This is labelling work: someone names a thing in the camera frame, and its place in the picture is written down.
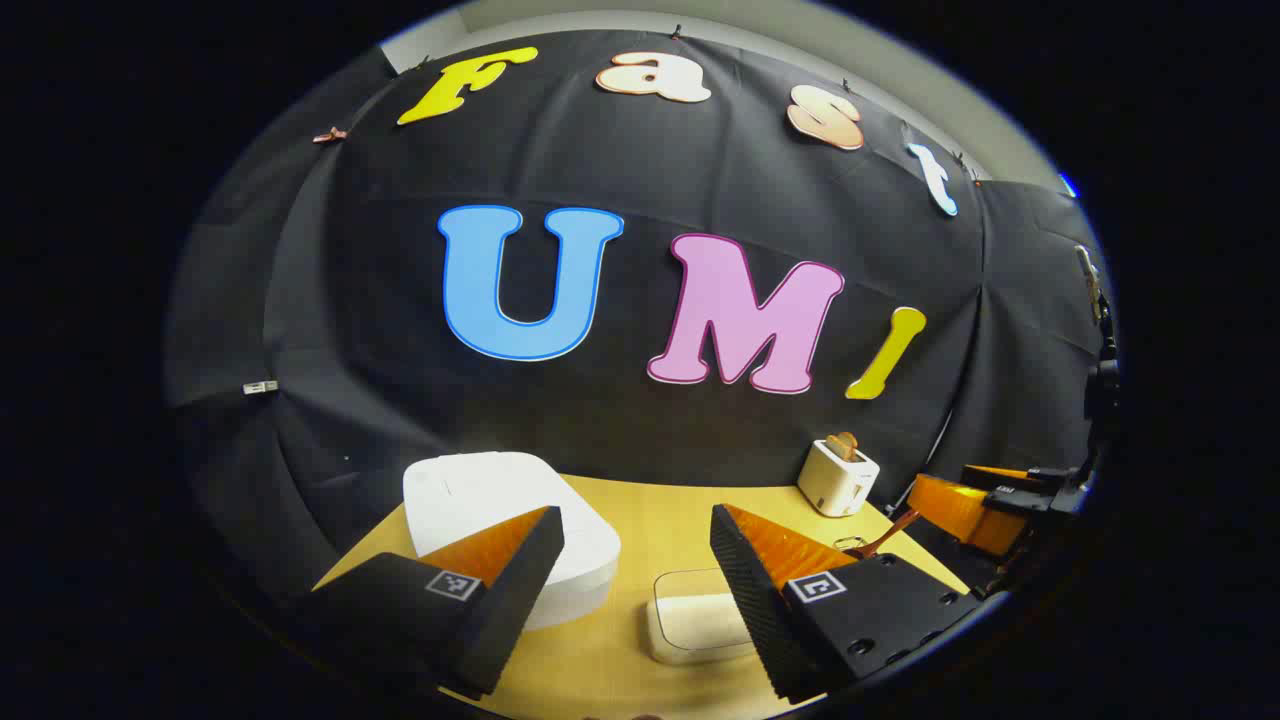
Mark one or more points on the brown toast slice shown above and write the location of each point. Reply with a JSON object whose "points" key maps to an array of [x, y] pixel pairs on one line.
{"points": [[842, 446]]}

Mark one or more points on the black backdrop cloth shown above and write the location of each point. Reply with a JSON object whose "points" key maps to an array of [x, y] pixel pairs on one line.
{"points": [[400, 300]]}

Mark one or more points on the white cloth clip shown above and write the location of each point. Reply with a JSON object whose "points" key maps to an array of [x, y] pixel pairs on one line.
{"points": [[260, 386]]}

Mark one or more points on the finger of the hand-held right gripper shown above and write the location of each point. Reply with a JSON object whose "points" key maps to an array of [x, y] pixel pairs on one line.
{"points": [[1010, 478], [965, 510]]}

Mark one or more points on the white rice cooker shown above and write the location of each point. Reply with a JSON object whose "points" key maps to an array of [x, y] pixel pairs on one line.
{"points": [[480, 490]]}

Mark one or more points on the white toaster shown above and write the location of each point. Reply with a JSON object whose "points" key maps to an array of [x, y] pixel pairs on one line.
{"points": [[830, 485]]}

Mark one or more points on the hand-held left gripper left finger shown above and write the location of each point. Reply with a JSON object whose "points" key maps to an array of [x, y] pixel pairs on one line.
{"points": [[520, 590]]}

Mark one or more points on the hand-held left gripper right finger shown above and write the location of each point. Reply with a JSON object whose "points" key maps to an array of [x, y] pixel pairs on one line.
{"points": [[745, 590]]}

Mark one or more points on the clear plastic rice box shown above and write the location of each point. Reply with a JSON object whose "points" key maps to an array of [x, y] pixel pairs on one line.
{"points": [[690, 620]]}

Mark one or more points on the copper cloth clip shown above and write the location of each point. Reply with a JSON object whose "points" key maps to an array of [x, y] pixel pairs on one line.
{"points": [[329, 134]]}

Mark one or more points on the brown wooden spoon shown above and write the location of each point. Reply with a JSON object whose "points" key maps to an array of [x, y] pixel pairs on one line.
{"points": [[890, 533]]}

